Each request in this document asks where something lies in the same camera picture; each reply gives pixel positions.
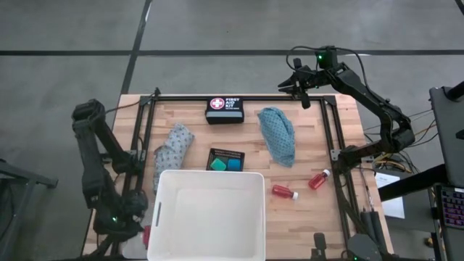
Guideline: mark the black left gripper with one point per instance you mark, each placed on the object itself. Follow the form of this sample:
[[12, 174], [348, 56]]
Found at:
[[136, 210]]

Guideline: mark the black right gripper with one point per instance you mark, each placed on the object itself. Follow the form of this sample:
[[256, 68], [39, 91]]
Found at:
[[311, 79]]

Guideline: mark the blue patterned cloth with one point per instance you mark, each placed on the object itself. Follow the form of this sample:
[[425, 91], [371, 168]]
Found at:
[[279, 137]]

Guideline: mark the grey patterned cloth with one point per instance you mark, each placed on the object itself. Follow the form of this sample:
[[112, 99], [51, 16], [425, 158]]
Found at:
[[172, 152]]

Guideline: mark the green cube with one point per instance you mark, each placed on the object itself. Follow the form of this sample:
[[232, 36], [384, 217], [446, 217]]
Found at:
[[218, 164]]

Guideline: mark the blue cube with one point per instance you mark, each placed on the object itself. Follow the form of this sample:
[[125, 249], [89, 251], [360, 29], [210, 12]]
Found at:
[[234, 165]]

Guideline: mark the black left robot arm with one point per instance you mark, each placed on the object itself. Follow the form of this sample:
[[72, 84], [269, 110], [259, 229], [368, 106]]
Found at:
[[90, 163]]

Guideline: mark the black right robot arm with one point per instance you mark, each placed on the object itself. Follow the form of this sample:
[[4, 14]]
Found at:
[[369, 98]]

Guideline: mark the large white perforated bin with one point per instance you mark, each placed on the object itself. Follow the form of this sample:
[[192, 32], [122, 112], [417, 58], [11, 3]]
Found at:
[[210, 217]]

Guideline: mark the black first aid kit pouch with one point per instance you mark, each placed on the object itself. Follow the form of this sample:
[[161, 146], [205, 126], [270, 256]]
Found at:
[[224, 112]]

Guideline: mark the small black mesh basket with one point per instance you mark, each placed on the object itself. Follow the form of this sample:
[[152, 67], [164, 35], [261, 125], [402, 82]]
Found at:
[[226, 153]]

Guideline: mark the grey metal stand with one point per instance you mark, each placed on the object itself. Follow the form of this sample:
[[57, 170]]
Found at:
[[29, 177]]

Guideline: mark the black desk beam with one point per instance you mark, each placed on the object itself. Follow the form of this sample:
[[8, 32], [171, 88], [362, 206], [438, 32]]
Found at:
[[413, 183]]

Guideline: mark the white paper sheet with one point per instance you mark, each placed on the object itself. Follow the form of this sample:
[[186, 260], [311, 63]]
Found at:
[[395, 208]]

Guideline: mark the black cylinder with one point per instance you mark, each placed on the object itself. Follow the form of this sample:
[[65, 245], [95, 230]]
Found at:
[[367, 228], [378, 228]]

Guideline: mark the dark grey monitor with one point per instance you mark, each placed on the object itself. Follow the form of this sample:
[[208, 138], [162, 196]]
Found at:
[[447, 137]]

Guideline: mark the backlit black keyboard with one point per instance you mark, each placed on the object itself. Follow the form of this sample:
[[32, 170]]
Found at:
[[453, 208]]

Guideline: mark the black aluminium table frame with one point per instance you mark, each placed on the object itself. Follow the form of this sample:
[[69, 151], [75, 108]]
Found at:
[[232, 98]]

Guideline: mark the silver frame bracket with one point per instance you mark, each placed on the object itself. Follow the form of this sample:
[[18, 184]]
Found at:
[[334, 155]]

